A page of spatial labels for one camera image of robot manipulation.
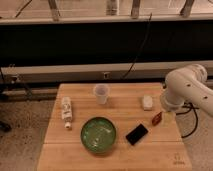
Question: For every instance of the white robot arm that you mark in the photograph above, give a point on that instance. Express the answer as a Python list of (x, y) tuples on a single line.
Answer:
[(187, 84)]

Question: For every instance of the small white block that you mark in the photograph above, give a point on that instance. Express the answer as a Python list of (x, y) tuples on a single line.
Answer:
[(147, 102)]

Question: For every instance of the small red-brown object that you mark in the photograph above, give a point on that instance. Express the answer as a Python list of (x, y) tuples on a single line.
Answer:
[(157, 119)]

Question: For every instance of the green ceramic bowl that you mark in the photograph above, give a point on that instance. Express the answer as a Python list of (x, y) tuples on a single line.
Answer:
[(98, 135)]

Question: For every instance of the translucent white cup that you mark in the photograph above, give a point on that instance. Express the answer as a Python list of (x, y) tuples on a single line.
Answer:
[(101, 92)]

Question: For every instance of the black smartphone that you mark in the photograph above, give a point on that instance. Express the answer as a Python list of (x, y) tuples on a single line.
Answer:
[(136, 134)]

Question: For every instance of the white tube with cap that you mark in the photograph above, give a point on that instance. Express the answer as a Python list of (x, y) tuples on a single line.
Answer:
[(66, 112)]

